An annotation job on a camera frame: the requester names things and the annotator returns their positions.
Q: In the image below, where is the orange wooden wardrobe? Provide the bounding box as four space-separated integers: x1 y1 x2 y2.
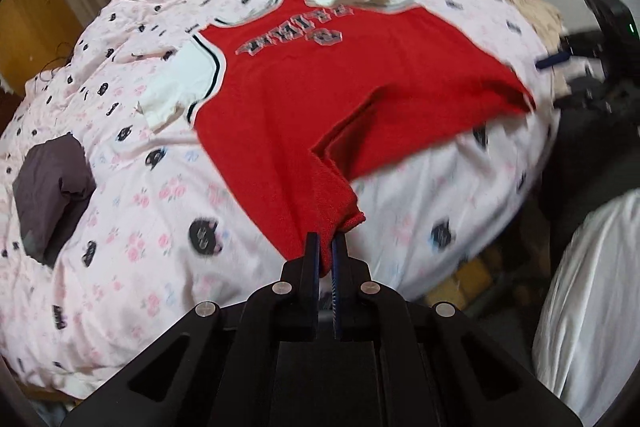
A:
1 0 82 95

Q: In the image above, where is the red white basketball jersey shirt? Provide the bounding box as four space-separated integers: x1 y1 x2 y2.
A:
138 0 535 271

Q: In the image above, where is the pink cat print duvet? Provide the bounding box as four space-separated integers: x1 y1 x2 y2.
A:
1 0 558 399

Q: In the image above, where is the beige knitted blanket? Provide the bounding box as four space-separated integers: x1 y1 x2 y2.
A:
476 0 569 98

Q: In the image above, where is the white cloth garment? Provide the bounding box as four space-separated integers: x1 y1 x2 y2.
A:
533 190 639 426

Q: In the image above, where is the dark grey folded garment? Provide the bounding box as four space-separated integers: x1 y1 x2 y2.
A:
13 133 96 268

